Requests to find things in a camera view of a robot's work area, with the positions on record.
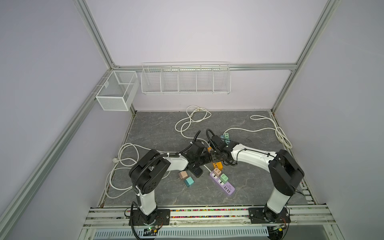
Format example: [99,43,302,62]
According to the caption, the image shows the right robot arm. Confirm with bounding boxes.
[209,135,305,223]

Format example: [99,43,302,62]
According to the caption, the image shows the pink plug adapter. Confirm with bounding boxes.
[178,171,189,180]

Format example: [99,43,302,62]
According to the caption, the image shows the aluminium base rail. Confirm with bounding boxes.
[79,205,344,240]

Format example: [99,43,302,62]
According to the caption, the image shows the white cable of black strip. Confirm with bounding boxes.
[104,149,172,199]

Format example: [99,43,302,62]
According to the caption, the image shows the orange power strip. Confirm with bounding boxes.
[208,147,223,171]

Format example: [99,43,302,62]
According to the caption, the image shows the white cable of teal strip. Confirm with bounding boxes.
[222,114,293,150]

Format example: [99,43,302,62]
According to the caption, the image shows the pink adapter on purple strip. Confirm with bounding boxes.
[213,168,222,177]

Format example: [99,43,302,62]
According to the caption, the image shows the white cable of purple strip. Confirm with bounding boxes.
[112,142,213,173]

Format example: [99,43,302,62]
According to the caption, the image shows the teal plug adapter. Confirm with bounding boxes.
[184,177,195,187]

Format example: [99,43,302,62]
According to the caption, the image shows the white mesh box basket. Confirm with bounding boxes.
[96,71,140,112]

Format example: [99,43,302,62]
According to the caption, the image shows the white cable of orange strip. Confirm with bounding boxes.
[174,104,212,142]

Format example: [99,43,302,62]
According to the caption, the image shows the purple power strip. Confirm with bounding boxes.
[210,171,235,195]

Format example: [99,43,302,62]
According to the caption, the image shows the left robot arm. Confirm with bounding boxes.
[129,140,212,224]

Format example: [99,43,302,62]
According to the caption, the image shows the black power strip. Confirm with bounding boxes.
[189,167,204,178]

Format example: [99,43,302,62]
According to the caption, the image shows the green adapter on purple strip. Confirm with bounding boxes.
[220,174,229,184]

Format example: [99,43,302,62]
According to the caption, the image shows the white wire rack basket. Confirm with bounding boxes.
[141,62,232,95]

